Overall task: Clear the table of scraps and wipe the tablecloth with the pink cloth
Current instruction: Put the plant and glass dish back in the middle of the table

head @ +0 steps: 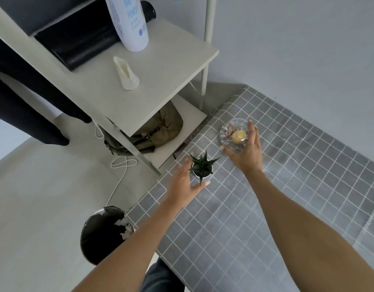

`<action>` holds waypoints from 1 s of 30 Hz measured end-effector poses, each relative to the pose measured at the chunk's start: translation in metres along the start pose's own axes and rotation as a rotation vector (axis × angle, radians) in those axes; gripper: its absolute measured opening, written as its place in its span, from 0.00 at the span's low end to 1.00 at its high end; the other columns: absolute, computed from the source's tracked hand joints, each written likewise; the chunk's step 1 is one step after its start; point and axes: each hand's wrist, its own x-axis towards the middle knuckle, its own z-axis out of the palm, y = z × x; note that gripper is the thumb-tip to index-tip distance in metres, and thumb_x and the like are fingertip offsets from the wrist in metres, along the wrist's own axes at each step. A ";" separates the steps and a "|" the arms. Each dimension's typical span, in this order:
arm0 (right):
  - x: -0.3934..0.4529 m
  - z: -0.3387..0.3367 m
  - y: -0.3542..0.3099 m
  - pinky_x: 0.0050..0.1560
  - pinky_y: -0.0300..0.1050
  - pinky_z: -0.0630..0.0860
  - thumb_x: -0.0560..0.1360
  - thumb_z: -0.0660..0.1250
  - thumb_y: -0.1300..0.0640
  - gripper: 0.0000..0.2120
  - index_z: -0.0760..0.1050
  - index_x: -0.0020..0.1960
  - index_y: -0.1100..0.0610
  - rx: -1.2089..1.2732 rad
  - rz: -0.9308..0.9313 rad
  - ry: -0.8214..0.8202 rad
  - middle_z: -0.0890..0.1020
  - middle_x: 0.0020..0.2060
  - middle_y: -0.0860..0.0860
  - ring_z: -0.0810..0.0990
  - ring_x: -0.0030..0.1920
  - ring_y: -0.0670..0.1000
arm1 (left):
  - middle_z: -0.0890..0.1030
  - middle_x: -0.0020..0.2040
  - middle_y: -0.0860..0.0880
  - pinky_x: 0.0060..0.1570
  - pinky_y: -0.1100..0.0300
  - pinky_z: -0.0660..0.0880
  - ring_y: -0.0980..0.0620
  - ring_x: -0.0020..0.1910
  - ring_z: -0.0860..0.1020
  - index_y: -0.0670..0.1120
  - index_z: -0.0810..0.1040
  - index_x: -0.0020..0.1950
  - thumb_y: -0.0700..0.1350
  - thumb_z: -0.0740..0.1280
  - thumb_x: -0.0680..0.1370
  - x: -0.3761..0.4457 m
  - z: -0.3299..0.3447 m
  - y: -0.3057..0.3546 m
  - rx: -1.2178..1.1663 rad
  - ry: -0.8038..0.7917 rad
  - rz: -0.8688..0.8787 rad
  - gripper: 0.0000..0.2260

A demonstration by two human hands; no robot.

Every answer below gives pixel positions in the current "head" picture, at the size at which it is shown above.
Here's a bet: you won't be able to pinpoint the person's right hand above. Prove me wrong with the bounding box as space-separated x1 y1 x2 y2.
219 120 264 174

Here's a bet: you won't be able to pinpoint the person's left hand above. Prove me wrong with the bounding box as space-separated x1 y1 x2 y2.
165 158 211 210

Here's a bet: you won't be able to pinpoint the person's left forearm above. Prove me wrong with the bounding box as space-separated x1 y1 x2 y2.
72 199 187 292

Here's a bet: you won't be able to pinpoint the white shelf rack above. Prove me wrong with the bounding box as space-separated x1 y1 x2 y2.
0 0 220 176

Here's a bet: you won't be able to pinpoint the white lotion bottle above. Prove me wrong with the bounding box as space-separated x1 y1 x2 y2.
104 0 150 53

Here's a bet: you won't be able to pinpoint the blue grey jeans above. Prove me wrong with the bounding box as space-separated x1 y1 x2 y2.
139 258 186 292

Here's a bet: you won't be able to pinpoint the black lined trash bin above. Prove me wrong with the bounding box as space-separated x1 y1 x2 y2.
79 206 136 266

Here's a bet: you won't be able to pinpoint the small potted succulent plant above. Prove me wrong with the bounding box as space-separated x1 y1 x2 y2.
188 150 221 187

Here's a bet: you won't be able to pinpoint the grey checked tablecloth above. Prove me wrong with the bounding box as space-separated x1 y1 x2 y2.
126 85 374 292

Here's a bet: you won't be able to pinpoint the olive green backpack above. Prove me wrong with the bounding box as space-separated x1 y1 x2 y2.
103 101 184 157

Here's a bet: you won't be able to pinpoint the white cable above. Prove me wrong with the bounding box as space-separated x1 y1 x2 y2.
93 118 139 208

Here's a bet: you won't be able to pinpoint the person's right forearm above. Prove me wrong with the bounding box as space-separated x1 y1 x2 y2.
244 167 374 292

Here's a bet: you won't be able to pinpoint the black item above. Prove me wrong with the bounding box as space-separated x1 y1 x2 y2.
34 0 157 72

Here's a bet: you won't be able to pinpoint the clear glass bowl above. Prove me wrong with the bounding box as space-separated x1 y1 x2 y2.
219 118 258 153

